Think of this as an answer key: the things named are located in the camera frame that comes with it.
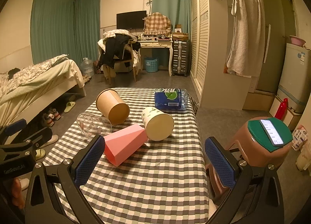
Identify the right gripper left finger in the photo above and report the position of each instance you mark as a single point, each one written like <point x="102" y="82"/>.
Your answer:
<point x="42" y="201"/>

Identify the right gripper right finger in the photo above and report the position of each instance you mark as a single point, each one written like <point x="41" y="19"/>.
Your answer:
<point x="266" y="204"/>

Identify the white floral paper cup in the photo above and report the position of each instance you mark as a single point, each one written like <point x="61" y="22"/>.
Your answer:
<point x="158" y="125"/>

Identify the clear plastic cup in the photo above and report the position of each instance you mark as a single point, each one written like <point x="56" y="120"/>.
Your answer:
<point x="91" y="125"/>

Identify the pink hexagonal cup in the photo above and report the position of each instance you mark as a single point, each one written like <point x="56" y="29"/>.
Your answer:
<point x="121" y="144"/>

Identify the brown kraft paper cup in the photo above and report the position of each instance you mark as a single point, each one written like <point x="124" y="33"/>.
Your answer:
<point x="112" y="106"/>

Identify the yellow slipper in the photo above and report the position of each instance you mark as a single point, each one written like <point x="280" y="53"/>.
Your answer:
<point x="40" y="153"/>

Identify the white slipper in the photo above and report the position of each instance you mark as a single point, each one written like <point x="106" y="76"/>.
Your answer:
<point x="53" y="140"/>

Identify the white sneaker pair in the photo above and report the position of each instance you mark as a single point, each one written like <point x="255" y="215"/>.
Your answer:
<point x="49" y="118"/>

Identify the bed with floral bedding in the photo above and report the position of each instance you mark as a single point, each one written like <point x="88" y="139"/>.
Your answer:
<point x="20" y="89"/>

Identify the green slipper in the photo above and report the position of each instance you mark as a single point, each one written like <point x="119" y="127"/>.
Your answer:
<point x="69" y="106"/>

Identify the smartphone with lit screen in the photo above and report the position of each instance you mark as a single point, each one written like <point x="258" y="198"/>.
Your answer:
<point x="271" y="132"/>

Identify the green cushion pad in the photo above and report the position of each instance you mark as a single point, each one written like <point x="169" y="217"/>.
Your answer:
<point x="260" y="136"/>

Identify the red thermos bottle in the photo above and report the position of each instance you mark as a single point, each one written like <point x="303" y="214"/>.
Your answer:
<point x="281" y="111"/>

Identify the cardboard box on floor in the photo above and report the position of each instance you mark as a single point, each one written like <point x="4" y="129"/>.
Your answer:
<point x="259" y="101"/>

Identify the large water jug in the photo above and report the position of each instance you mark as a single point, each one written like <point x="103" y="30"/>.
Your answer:
<point x="87" y="67"/>

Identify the checkered tablecloth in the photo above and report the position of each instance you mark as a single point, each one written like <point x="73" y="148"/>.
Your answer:
<point x="162" y="182"/>

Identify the white small fridge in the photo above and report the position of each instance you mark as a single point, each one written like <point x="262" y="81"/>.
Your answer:
<point x="295" y="78"/>

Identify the green curtain left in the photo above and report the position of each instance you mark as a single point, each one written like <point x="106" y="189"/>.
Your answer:
<point x="70" y="27"/>

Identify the wooden chair with clothes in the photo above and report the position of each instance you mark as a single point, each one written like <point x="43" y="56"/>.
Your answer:
<point x="118" y="46"/>

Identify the hanging white towel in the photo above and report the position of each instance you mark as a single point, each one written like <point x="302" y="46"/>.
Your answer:
<point x="247" y="49"/>

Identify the blue laundry basket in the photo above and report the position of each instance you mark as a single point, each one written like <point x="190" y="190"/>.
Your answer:
<point x="151" y="64"/>

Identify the black suitcase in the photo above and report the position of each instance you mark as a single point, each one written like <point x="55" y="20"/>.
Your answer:
<point x="181" y="58"/>

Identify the pink basin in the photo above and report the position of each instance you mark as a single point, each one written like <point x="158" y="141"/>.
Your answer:
<point x="297" y="41"/>

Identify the black monitor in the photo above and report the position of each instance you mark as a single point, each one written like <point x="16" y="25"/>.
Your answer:
<point x="131" y="20"/>

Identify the plaid cloth cover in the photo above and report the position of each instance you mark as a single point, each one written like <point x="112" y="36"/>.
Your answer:
<point x="157" y="24"/>

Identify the white louvered wardrobe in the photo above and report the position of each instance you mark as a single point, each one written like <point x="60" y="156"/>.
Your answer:
<point x="211" y="35"/>

